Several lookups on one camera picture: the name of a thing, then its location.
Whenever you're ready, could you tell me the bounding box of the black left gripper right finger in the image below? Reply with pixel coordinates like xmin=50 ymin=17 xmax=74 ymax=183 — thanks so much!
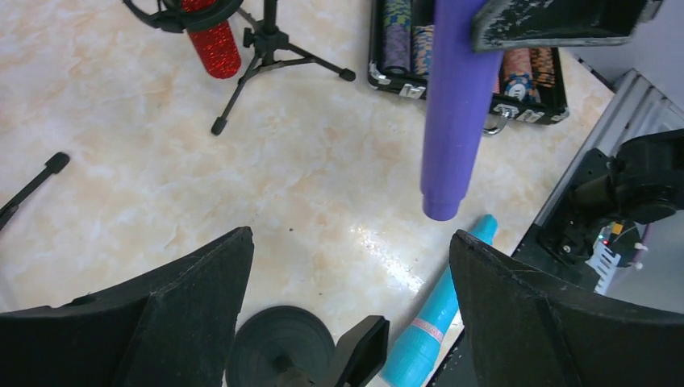
xmin=449 ymin=230 xmax=683 ymax=386

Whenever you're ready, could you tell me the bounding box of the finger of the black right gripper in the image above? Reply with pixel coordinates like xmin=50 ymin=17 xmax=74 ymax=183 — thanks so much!
xmin=471 ymin=0 xmax=663 ymax=52

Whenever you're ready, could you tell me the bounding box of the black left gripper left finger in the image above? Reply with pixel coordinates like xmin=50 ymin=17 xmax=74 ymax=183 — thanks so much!
xmin=1 ymin=227 xmax=254 ymax=386

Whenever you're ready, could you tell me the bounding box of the purple toy microphone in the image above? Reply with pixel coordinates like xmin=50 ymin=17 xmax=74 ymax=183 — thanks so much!
xmin=420 ymin=0 xmax=503 ymax=221

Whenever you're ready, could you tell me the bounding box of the black round-base mic stand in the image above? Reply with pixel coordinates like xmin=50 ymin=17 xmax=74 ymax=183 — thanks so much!
xmin=225 ymin=305 xmax=390 ymax=387

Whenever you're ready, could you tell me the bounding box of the teal toy microphone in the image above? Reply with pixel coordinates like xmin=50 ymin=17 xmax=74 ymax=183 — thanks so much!
xmin=380 ymin=214 xmax=499 ymax=387

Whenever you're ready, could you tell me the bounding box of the black shock-mount tripod stand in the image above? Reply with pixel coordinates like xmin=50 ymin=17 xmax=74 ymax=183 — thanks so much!
xmin=123 ymin=1 xmax=356 ymax=135

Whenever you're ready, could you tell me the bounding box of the red glitter microphone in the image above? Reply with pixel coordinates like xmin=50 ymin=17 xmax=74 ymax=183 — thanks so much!
xmin=180 ymin=0 xmax=242 ymax=79

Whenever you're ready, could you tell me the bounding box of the black tripod mic stand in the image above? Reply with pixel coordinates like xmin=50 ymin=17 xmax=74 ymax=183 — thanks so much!
xmin=1 ymin=152 xmax=70 ymax=229

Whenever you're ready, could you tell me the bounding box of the black poker chip case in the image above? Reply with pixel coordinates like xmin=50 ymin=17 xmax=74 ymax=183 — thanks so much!
xmin=367 ymin=0 xmax=570 ymax=137

